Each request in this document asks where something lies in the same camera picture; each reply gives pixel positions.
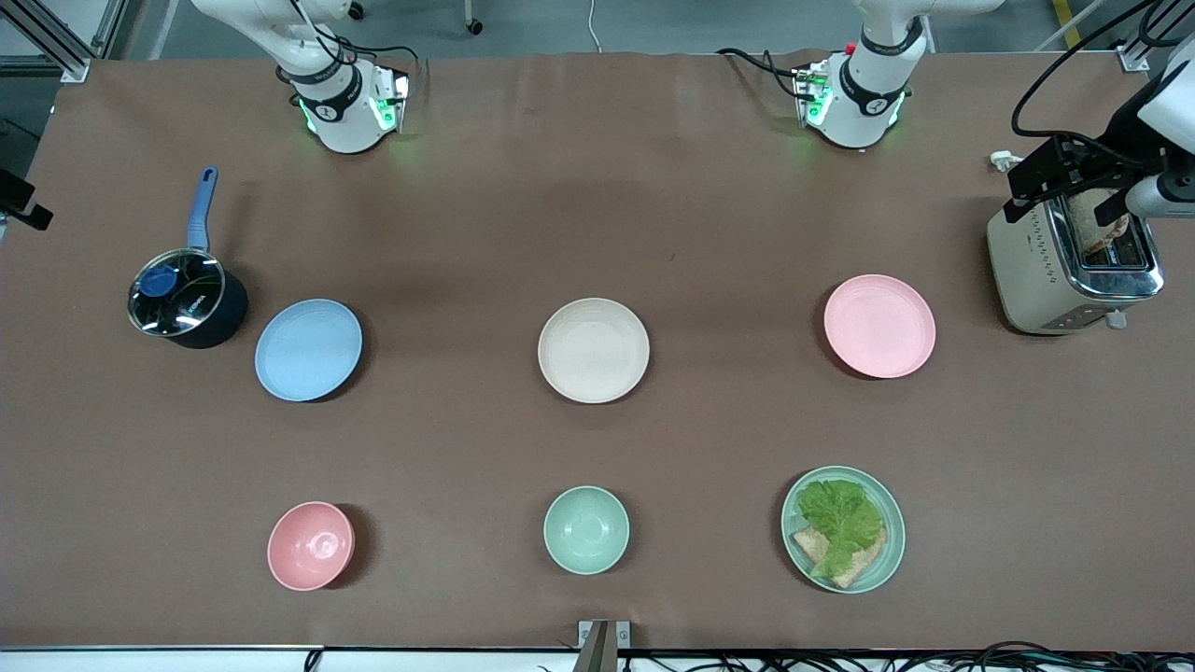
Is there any pink plate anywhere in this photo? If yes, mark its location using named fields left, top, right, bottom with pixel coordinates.
left=823, top=274, right=936, bottom=380

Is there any blue plate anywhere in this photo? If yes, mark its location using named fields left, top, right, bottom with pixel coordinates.
left=254, top=299, right=363, bottom=403

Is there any brown toast slice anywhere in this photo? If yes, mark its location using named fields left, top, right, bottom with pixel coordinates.
left=1069, top=189, right=1131, bottom=258

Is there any beige chrome toaster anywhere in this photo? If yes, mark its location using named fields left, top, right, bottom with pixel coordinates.
left=987, top=173, right=1166, bottom=336

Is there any glass lid blue knob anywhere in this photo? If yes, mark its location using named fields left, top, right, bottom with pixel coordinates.
left=128, top=248, right=227, bottom=337

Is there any dark blue saucepan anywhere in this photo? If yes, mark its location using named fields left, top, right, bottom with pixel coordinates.
left=128, top=166, right=249, bottom=350

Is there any green lettuce leaf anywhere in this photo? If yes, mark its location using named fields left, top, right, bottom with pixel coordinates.
left=796, top=479, right=886, bottom=580

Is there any green plate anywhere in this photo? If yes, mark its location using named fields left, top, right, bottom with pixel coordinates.
left=781, top=466, right=907, bottom=595

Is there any bread slice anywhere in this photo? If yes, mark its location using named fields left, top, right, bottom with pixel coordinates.
left=792, top=525, right=888, bottom=590

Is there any brown table cover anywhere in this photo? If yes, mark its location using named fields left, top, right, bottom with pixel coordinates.
left=0, top=49, right=1195, bottom=652

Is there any pink bowl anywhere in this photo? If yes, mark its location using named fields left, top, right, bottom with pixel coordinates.
left=267, top=501, right=356, bottom=592

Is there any beige plate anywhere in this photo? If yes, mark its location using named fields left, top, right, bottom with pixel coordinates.
left=538, top=298, right=651, bottom=405

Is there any green bowl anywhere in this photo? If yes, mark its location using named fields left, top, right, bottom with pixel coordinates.
left=543, top=485, right=630, bottom=576

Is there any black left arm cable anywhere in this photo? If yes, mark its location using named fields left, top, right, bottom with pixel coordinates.
left=1012, top=0, right=1195, bottom=146

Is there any aluminium frame profile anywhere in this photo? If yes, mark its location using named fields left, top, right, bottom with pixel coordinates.
left=1116, top=0, right=1195, bottom=74
left=0, top=0, right=127, bottom=83

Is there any black cable bundle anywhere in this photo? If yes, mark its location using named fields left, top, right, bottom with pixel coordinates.
left=616, top=639, right=1195, bottom=672

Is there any metal bracket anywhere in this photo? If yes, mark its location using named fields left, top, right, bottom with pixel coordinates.
left=577, top=620, right=631, bottom=672

